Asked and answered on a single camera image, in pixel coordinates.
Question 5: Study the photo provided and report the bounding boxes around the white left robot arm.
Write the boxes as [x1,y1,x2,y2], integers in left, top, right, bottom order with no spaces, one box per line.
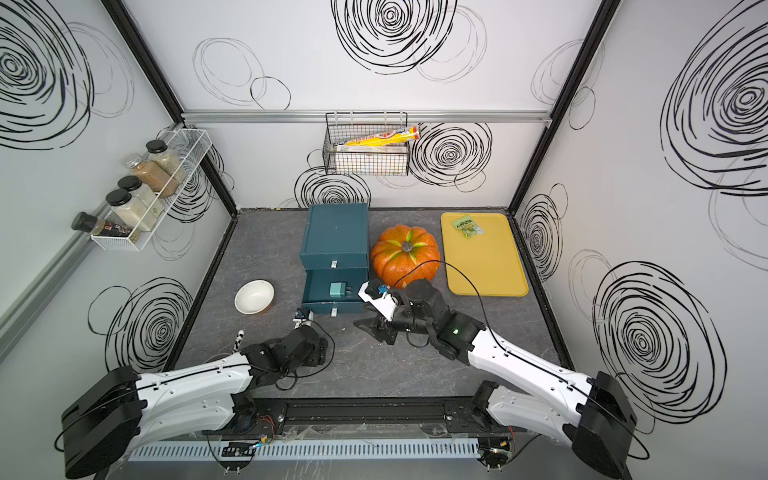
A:
[54,325,329,479]

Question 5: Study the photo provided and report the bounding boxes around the yellow snack tube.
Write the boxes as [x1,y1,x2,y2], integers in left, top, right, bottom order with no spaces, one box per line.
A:
[343,126,420,147]

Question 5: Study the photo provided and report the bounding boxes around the black wire wall basket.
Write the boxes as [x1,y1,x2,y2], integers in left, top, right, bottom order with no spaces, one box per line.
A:
[322,111,414,177]

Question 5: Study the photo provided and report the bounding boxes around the black white striped straw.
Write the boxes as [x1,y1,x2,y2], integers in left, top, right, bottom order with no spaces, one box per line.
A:
[232,330,245,353]

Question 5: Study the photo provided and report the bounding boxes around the small dark spice bottle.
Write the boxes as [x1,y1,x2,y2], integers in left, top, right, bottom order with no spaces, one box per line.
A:
[71,212,139,242]

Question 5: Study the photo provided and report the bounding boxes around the white slotted cable duct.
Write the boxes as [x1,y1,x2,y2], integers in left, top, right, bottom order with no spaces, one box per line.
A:
[128,438,480,463]

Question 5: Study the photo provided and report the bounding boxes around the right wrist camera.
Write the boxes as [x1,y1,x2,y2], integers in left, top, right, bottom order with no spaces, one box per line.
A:
[358,279,399,321]

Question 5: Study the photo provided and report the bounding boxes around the spice jar brown contents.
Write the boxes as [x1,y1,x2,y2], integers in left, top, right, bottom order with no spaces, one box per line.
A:
[122,154,178,198]

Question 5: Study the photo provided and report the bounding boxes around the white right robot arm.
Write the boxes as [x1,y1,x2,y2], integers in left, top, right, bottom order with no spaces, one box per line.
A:
[356,280,637,479]

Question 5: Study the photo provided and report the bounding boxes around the yellow tray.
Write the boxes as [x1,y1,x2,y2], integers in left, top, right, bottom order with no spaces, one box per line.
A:
[441,212,529,297]

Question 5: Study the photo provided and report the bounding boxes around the green snack packet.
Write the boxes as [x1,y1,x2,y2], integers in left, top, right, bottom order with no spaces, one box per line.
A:
[452,215,485,239]

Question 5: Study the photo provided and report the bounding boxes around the orange pumpkin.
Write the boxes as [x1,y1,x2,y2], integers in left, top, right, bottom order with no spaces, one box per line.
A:
[370,225,441,288]

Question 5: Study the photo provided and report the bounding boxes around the white bowl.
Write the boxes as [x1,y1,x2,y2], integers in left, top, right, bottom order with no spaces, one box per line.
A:
[234,279,275,315]

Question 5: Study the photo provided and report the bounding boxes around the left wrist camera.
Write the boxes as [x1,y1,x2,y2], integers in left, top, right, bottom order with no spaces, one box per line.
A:
[293,307,314,328]

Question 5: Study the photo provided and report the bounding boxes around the spice jar tan contents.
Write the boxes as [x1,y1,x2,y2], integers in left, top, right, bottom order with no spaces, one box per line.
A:
[146,139,186,184]

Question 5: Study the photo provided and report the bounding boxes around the teal plug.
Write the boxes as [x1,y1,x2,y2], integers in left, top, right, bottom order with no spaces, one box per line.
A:
[329,282,350,299]

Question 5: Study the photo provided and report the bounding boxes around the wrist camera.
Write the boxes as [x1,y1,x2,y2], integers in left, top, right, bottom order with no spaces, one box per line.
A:
[358,279,399,321]
[293,307,314,328]

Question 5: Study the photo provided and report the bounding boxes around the spice jar white contents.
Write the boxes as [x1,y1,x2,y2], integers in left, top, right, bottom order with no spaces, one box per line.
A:
[105,188,157,232]

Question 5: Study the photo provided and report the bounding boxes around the clear acrylic spice shelf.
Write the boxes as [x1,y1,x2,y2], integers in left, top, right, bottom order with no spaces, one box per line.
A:
[82,129,217,261]

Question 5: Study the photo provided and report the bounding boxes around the black linear rail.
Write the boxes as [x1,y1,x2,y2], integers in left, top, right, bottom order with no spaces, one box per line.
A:
[212,396,525,437]

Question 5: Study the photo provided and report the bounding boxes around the teal drawer cabinet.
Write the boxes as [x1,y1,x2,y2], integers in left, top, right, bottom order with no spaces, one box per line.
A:
[299,203,370,316]

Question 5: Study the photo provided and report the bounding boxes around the spice jar beige contents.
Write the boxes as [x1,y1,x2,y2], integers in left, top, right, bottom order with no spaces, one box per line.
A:
[117,175,164,216]

